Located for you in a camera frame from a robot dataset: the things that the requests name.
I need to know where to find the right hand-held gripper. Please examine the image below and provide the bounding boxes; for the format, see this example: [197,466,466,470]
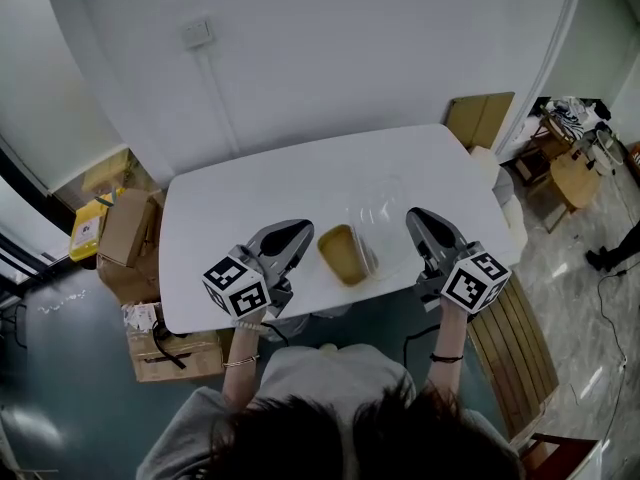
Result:
[405,207,513,324]

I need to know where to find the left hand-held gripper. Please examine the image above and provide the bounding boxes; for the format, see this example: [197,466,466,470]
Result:
[201,218,316,320]

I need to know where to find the tan rectangular tray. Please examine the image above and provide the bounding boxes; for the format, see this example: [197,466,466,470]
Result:
[316,223,382,290]

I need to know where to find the person's right forearm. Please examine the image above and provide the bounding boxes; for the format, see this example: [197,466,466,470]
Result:
[423,297,469,405]

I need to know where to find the person's left forearm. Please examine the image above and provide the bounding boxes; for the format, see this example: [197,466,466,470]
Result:
[220,317,264,413]

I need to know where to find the white cushions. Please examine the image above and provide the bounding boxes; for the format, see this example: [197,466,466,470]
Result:
[469,144,529,260]

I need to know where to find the wooden chair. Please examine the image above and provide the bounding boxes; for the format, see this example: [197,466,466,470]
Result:
[508,111,557,195]

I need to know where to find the flat cardboard sheet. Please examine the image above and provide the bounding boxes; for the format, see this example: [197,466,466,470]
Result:
[445,91,517,152]

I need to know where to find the thin gold bangle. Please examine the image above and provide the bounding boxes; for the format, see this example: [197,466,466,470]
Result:
[221,353,262,370]

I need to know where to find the gray shirt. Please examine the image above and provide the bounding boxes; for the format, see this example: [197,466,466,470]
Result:
[136,342,524,480]

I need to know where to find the round wooden stool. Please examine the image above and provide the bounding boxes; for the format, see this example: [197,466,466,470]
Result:
[546,151,602,235]

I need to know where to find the wooden slat bench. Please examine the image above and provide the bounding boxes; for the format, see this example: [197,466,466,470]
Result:
[466,281,561,440]

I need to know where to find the white paper packets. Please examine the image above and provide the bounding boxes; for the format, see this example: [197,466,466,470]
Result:
[120,301,164,333]

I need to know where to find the closed brown cardboard box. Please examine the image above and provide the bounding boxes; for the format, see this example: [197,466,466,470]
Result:
[96,252,162,305]

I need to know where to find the striped clothes pile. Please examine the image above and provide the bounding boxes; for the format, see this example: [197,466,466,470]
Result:
[541,96,612,135]

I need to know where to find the yellow plastic bin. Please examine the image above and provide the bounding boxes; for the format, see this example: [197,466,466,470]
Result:
[68,187,127,263]

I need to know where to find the red chair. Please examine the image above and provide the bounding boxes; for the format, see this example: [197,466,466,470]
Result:
[519,431,602,480]

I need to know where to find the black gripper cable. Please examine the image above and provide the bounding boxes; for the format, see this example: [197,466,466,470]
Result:
[259,319,292,347]
[403,324,442,370]

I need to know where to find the white wall cable duct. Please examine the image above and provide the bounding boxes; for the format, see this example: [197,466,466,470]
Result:
[196,47,240,160]

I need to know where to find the cardboard box with black strap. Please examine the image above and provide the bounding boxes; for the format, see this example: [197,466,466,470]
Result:
[126,326,227,384]

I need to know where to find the black floor cable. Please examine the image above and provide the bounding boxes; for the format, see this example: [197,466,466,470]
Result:
[596,266,632,384]

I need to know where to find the white wall switch box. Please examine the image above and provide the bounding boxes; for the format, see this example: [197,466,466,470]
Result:
[180,15,216,52]

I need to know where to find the black window frame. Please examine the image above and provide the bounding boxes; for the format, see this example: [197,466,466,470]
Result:
[0,132,72,300]

